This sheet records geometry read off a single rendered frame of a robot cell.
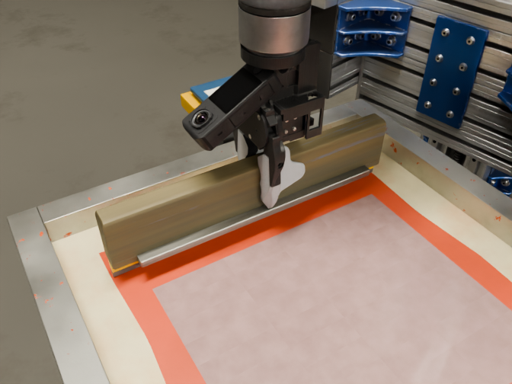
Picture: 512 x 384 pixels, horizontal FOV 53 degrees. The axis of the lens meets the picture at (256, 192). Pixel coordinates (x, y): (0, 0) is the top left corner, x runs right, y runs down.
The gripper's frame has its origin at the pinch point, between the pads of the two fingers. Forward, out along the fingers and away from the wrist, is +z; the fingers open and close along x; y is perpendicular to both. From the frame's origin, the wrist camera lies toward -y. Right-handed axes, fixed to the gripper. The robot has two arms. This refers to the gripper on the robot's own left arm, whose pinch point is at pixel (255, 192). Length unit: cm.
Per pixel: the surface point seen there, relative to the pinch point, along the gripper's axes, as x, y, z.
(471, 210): -14.7, 25.5, 3.7
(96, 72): 247, 38, 101
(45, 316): -4.7, -28.6, 1.3
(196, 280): -5.6, -11.7, 4.8
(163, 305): -7.0, -16.7, 4.8
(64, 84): 241, 17, 101
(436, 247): -16.6, 17.2, 4.7
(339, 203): -3.4, 11.8, 4.8
